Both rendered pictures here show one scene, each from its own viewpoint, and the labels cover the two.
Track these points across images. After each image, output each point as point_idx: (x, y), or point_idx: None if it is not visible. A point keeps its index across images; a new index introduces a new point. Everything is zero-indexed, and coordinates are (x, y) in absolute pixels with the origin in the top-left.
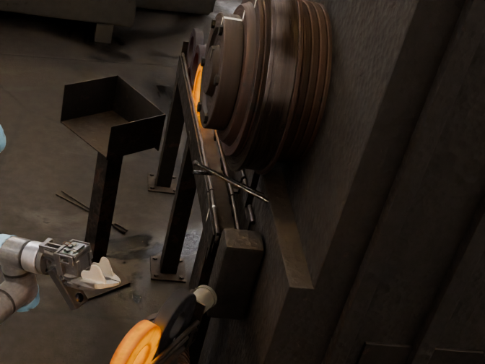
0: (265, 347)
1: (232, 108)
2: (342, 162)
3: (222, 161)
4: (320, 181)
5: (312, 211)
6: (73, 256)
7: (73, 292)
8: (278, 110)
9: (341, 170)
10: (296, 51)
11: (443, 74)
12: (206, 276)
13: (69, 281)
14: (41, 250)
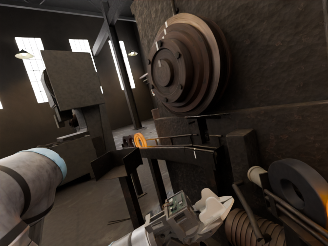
0: (325, 168)
1: (192, 67)
2: (287, 19)
3: (172, 145)
4: (263, 63)
5: (271, 80)
6: (185, 206)
7: (197, 245)
8: (220, 42)
9: (292, 21)
10: (204, 20)
11: None
12: (218, 181)
13: (195, 235)
14: (150, 231)
